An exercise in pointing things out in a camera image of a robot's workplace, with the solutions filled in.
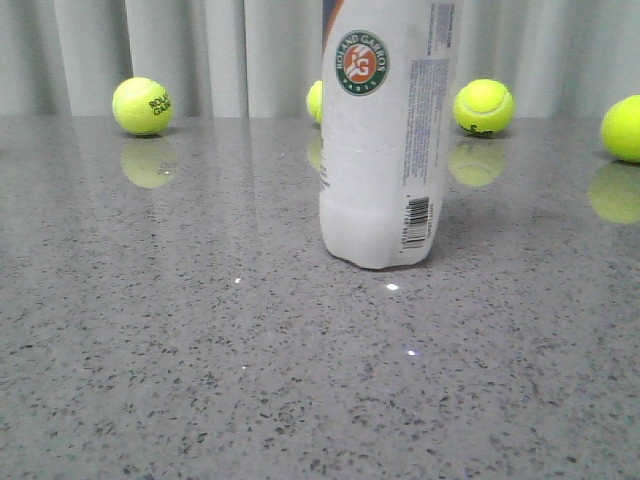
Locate white tennis ball can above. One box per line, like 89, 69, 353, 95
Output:
319, 1, 463, 270

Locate yellow tennis ball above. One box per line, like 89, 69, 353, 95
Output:
306, 80, 323, 125
112, 77, 173, 136
601, 95, 640, 163
453, 79, 516, 136

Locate yellow tennis ball right centre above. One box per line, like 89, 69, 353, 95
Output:
453, 79, 516, 136

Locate yellow tennis ball far left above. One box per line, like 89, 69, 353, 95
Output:
112, 77, 173, 136

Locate yellow tennis ball far right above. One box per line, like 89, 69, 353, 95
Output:
601, 95, 640, 163

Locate grey pleated curtain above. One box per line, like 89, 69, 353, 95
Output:
1, 1, 639, 118

